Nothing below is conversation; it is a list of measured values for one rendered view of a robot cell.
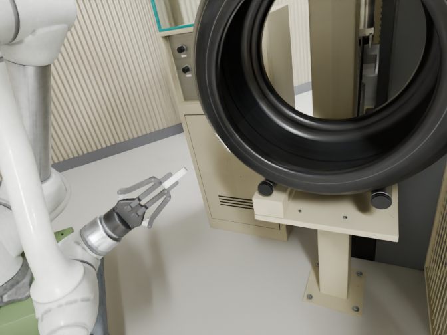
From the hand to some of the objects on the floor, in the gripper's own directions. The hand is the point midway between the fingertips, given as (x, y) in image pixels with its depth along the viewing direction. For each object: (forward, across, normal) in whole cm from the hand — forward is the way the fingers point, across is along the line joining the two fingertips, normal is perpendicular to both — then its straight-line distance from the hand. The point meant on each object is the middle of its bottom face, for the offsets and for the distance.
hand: (175, 177), depth 77 cm
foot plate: (+20, +102, -56) cm, 118 cm away
